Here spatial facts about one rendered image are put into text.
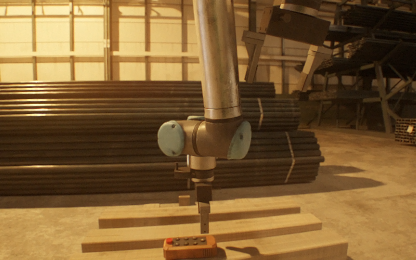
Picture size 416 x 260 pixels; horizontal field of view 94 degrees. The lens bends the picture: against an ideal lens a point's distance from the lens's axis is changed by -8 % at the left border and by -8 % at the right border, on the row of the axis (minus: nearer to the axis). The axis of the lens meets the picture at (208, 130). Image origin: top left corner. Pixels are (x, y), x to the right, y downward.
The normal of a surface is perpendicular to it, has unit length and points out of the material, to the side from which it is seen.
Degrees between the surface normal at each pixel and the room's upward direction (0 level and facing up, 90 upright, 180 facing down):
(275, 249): 0
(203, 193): 90
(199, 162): 90
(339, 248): 90
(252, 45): 114
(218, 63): 101
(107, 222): 90
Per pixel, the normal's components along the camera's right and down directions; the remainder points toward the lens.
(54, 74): 0.14, 0.08
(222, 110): -0.07, 0.27
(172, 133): -0.54, 0.07
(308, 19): 0.13, 0.47
